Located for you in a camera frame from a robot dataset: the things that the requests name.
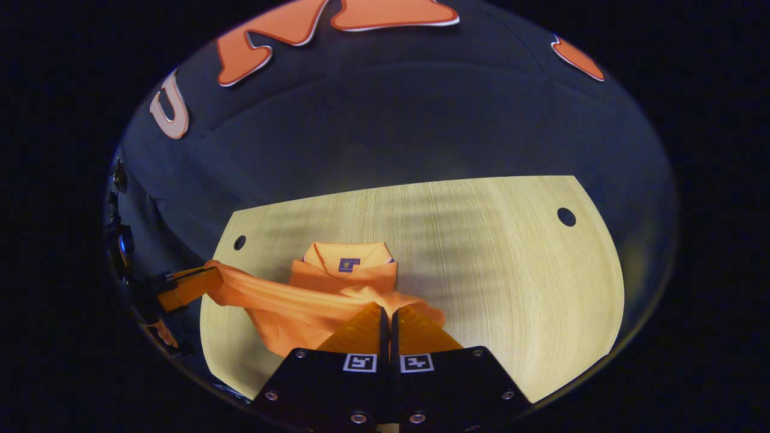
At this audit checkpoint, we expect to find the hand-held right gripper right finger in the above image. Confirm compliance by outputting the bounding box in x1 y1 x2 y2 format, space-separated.
392 304 533 433

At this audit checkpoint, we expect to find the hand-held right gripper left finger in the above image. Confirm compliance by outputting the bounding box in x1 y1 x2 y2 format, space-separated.
250 302 390 433

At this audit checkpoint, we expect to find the orange T-shirt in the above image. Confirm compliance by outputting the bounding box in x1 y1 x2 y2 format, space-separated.
205 241 447 358

